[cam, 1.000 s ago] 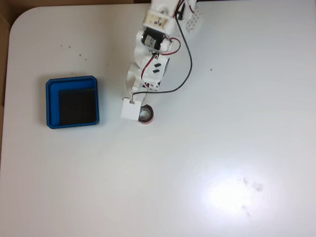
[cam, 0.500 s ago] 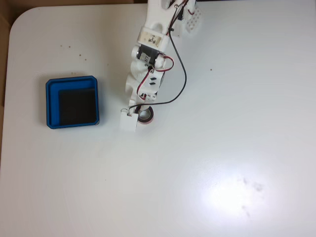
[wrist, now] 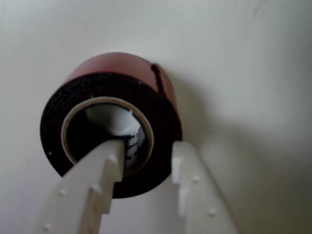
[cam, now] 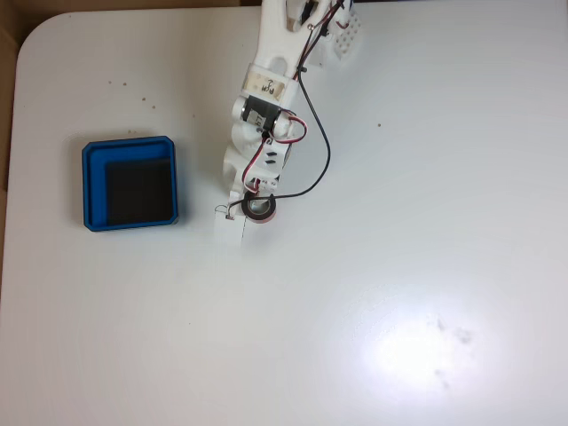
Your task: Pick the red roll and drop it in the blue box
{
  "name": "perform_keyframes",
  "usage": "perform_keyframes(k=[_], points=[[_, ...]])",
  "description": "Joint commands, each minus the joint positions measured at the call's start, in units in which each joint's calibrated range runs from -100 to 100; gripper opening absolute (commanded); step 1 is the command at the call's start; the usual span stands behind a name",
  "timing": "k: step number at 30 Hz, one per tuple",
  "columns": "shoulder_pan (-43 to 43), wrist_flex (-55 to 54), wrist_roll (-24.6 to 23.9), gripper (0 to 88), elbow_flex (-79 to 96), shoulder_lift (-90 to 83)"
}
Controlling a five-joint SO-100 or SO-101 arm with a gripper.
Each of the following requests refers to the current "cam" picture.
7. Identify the blue square box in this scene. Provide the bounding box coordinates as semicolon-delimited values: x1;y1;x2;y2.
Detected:
81;135;181;233

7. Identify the black foam pad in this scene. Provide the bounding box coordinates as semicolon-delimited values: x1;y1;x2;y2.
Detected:
105;157;175;225

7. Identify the white camera box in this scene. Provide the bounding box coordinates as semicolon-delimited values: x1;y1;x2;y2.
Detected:
212;207;249;250

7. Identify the red white servo wire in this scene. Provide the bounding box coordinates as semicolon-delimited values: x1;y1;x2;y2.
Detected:
241;110;311;193

